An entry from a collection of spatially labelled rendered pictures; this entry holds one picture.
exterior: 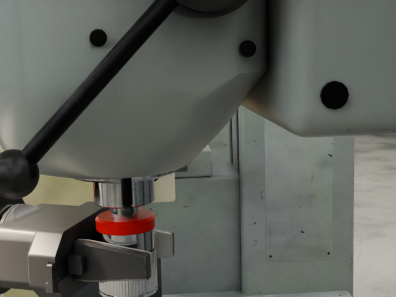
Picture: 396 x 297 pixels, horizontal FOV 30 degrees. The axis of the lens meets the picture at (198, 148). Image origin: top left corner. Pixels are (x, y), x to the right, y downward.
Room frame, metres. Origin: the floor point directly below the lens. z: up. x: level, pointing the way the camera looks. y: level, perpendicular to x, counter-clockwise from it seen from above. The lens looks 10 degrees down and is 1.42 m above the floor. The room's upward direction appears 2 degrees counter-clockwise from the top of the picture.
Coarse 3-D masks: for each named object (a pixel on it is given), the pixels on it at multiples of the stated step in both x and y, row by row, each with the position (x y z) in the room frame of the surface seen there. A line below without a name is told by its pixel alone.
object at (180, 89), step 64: (0, 0) 0.48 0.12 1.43; (64, 0) 0.47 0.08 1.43; (128, 0) 0.47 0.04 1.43; (256, 0) 0.49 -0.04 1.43; (0, 64) 0.48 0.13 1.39; (64, 64) 0.47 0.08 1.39; (128, 64) 0.47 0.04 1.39; (192, 64) 0.48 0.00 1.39; (256, 64) 0.49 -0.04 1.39; (0, 128) 0.51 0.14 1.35; (128, 128) 0.48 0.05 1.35; (192, 128) 0.50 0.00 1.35
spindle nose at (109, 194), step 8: (96, 184) 0.55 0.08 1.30; (104, 184) 0.55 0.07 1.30; (112, 184) 0.54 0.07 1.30; (120, 184) 0.54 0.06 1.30; (136, 184) 0.55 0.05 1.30; (144, 184) 0.55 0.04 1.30; (152, 184) 0.56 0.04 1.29; (96, 192) 0.55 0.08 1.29; (104, 192) 0.55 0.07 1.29; (112, 192) 0.54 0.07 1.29; (120, 192) 0.54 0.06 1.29; (136, 192) 0.55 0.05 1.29; (144, 192) 0.55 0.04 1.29; (152, 192) 0.56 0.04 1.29; (96, 200) 0.55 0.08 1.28; (104, 200) 0.55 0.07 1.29; (112, 200) 0.54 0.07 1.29; (120, 200) 0.54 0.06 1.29; (136, 200) 0.55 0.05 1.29; (144, 200) 0.55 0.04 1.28; (152, 200) 0.56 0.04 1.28; (112, 208) 0.54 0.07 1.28; (120, 208) 0.54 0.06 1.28
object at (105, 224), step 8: (104, 216) 0.56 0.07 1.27; (136, 216) 0.56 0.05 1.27; (144, 216) 0.56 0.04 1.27; (152, 216) 0.56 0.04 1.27; (96, 224) 0.56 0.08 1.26; (104, 224) 0.55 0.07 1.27; (112, 224) 0.54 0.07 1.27; (120, 224) 0.54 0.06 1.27; (128, 224) 0.54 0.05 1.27; (136, 224) 0.55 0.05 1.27; (144, 224) 0.55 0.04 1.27; (152, 224) 0.56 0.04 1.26; (104, 232) 0.55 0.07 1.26; (112, 232) 0.54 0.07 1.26; (120, 232) 0.54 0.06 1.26; (128, 232) 0.54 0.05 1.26; (136, 232) 0.55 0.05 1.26
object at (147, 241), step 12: (108, 240) 0.55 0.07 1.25; (120, 240) 0.54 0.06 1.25; (132, 240) 0.54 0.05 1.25; (144, 240) 0.55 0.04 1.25; (156, 252) 0.57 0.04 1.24; (156, 264) 0.56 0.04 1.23; (156, 276) 0.56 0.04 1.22; (108, 288) 0.55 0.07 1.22; (120, 288) 0.54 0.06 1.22; (132, 288) 0.54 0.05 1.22; (144, 288) 0.55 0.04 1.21; (156, 288) 0.56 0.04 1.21
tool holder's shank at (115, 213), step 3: (135, 207) 0.56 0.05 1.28; (138, 207) 0.56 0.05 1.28; (111, 210) 0.56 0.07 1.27; (114, 210) 0.56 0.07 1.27; (117, 210) 0.56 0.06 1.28; (120, 210) 0.56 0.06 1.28; (135, 210) 0.56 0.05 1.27; (138, 210) 0.56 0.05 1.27; (111, 213) 0.56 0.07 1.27; (114, 213) 0.56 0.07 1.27; (117, 213) 0.56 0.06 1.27; (120, 213) 0.55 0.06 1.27; (135, 213) 0.56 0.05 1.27; (138, 213) 0.56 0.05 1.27; (114, 216) 0.56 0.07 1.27; (117, 216) 0.56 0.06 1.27; (120, 216) 0.56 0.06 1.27; (123, 216) 0.55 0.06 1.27; (132, 216) 0.56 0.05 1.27; (135, 216) 0.56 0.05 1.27
